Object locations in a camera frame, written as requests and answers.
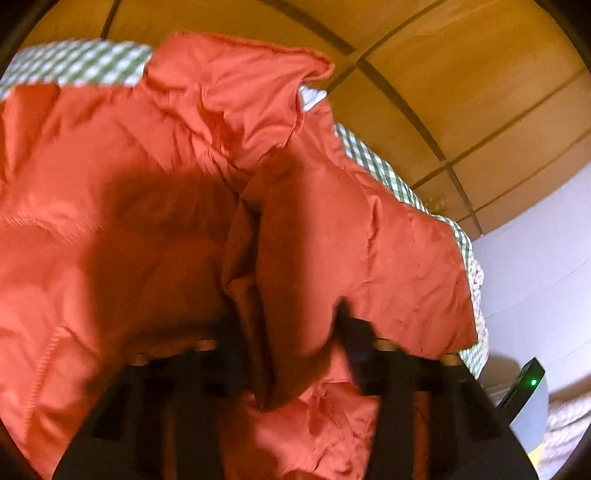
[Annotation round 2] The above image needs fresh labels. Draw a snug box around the floral patterned cloth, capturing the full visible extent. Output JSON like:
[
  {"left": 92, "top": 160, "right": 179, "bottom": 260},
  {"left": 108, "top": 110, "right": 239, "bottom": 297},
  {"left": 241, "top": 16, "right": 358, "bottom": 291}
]
[{"left": 467, "top": 258, "right": 489, "bottom": 344}]

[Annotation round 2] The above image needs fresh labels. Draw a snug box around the green checked bed sheet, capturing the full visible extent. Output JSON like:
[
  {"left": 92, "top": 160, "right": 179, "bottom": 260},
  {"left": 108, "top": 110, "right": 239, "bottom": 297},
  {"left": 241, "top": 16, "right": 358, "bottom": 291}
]
[{"left": 0, "top": 38, "right": 489, "bottom": 380}]

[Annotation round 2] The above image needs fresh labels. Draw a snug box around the orange padded jacket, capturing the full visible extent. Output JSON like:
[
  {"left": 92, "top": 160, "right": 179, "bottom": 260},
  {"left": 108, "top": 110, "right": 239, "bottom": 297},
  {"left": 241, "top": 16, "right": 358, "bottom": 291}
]
[{"left": 0, "top": 31, "right": 478, "bottom": 480}]

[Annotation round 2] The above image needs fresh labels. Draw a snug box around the wooden wardrobe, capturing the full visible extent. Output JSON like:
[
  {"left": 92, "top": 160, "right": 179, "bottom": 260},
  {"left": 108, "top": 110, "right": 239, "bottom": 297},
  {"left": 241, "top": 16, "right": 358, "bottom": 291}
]
[{"left": 21, "top": 0, "right": 591, "bottom": 238}]

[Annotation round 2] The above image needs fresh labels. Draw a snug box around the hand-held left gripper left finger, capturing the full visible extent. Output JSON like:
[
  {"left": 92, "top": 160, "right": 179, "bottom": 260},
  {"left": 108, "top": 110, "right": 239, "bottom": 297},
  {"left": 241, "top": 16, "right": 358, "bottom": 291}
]
[{"left": 54, "top": 316, "right": 250, "bottom": 480}]

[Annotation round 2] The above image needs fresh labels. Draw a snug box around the pale pink cloth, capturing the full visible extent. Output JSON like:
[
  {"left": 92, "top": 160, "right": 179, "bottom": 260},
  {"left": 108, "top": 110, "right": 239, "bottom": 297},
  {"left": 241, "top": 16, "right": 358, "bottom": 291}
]
[{"left": 538, "top": 392, "right": 591, "bottom": 478}]

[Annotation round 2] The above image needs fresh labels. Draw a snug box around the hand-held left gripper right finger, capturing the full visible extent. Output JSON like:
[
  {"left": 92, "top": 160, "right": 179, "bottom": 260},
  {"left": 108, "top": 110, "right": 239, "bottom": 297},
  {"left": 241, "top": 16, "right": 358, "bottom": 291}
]
[{"left": 335, "top": 302, "right": 542, "bottom": 480}]

